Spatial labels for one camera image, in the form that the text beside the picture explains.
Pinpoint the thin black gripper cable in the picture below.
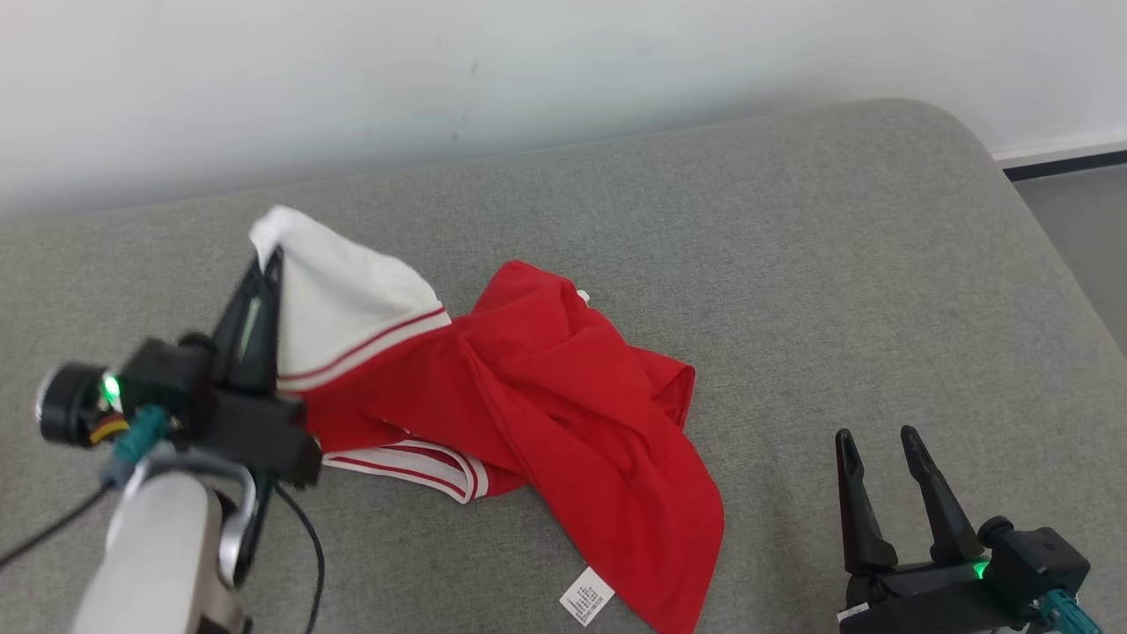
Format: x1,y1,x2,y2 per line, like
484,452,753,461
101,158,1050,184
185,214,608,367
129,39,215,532
271,481,328,634

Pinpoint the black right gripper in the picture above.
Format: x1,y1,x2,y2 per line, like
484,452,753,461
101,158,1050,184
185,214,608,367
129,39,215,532
835,425,1015,634

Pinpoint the grey fabric sofa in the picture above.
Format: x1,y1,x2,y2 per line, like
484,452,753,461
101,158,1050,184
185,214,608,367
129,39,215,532
0,97,1127,634

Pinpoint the red jersey with white sleeves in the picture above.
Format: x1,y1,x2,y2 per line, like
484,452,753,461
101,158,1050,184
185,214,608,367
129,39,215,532
249,205,726,634

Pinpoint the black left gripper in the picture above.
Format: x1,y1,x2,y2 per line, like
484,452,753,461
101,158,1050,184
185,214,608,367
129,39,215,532
180,247,324,489

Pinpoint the left cable with teal plug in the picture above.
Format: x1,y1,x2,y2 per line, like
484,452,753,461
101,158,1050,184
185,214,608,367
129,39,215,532
0,403,171,570

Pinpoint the white and black baseboard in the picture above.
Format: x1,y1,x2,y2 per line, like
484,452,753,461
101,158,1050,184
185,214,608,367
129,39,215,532
991,130,1127,182

